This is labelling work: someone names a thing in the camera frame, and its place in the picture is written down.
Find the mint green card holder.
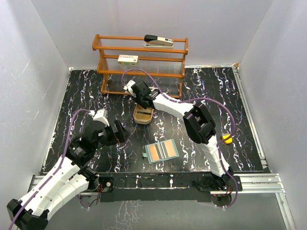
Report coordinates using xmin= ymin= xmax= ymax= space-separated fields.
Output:
xmin=142 ymin=139 xmax=179 ymax=164

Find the brown gold credit card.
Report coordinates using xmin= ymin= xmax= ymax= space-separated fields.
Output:
xmin=161 ymin=140 xmax=177 ymax=159

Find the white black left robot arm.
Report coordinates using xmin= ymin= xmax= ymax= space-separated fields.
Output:
xmin=7 ymin=120 xmax=129 ymax=230

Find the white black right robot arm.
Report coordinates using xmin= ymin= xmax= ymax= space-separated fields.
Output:
xmin=124 ymin=80 xmax=233 ymax=190

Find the beige oval card tray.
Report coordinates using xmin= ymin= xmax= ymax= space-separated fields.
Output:
xmin=133 ymin=104 xmax=154 ymax=125

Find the wooden three-tier shelf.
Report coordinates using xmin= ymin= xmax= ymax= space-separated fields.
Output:
xmin=92 ymin=34 xmax=189 ymax=98

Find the white red staples box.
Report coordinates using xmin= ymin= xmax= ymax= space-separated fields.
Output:
xmin=118 ymin=55 xmax=139 ymax=66

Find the black grey stapler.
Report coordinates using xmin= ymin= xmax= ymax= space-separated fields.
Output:
xmin=143 ymin=34 xmax=174 ymax=48

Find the black front base bar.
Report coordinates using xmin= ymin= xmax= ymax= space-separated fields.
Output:
xmin=99 ymin=172 xmax=216 ymax=203

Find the yellow grey small block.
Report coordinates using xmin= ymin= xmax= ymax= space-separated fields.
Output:
xmin=221 ymin=134 xmax=233 ymax=145

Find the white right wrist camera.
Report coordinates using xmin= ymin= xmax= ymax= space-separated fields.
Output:
xmin=123 ymin=80 xmax=136 ymax=97

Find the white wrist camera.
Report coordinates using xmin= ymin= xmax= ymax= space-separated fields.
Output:
xmin=89 ymin=109 xmax=109 ymax=127
xmin=123 ymin=80 xmax=136 ymax=97

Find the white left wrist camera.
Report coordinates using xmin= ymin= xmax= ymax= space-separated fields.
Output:
xmin=89 ymin=109 xmax=109 ymax=127

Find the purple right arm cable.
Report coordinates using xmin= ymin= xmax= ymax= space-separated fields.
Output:
xmin=121 ymin=69 xmax=238 ymax=208

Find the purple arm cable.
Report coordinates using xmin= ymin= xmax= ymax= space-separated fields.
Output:
xmin=121 ymin=69 xmax=238 ymax=208
xmin=8 ymin=108 xmax=96 ymax=230

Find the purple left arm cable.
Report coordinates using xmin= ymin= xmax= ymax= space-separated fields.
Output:
xmin=8 ymin=108 xmax=96 ymax=230

